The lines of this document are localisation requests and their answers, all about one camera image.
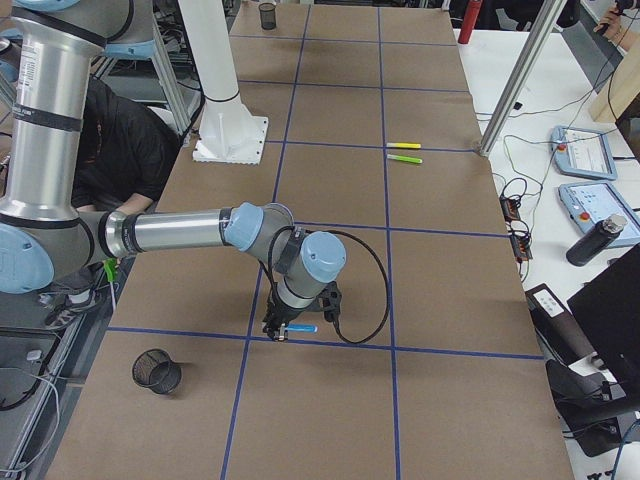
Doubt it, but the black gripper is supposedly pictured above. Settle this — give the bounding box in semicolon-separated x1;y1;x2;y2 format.
263;295;304;342

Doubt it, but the blue highlighter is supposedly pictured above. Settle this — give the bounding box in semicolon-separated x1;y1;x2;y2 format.
285;323;317;333

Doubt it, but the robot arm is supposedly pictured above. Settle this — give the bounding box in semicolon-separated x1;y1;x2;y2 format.
1;1;346;341

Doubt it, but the near black mesh cup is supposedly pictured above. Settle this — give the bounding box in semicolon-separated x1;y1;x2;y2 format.
131;348;182;395

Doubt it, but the black mesh cup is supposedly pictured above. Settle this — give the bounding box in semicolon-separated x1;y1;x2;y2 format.
131;348;182;395
258;2;277;30

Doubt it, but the green white hand tool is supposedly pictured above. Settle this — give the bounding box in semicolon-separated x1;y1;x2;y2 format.
103;258;119;312

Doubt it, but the green highlighter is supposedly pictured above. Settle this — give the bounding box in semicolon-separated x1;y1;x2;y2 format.
387;154;423;165

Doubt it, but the yellow highlighter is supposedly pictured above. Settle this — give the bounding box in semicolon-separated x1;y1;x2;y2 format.
386;142;422;150

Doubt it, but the seated person in black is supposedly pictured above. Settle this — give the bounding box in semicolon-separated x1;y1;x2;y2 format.
39;79;181;330

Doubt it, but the orange black electronics box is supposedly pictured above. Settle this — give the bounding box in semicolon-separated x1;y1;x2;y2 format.
499;195;533;263

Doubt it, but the far black mesh cup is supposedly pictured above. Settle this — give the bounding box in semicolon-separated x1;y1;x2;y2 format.
258;2;277;30

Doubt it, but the black monitor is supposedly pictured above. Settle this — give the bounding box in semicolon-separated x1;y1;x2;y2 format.
568;246;639;393

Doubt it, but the near teach pendant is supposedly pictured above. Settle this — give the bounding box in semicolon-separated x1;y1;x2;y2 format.
558;180;639;248

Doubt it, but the teach pendant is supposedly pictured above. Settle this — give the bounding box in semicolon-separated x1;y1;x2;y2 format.
550;125;618;180
558;180;639;248

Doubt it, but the black water bottle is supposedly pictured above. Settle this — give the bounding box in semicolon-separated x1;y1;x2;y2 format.
565;214;628;266

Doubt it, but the far teach pendant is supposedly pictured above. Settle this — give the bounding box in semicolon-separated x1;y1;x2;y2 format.
550;125;618;180

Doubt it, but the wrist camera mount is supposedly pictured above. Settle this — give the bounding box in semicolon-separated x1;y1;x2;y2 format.
317;281;342;325

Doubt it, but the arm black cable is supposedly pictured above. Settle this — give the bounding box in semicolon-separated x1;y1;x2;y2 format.
267;225;392;345

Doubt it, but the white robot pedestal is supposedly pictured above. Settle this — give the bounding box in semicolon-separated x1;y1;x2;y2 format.
179;0;269;165

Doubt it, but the aluminium frame post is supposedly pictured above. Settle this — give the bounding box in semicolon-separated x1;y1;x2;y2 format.
476;0;566;158

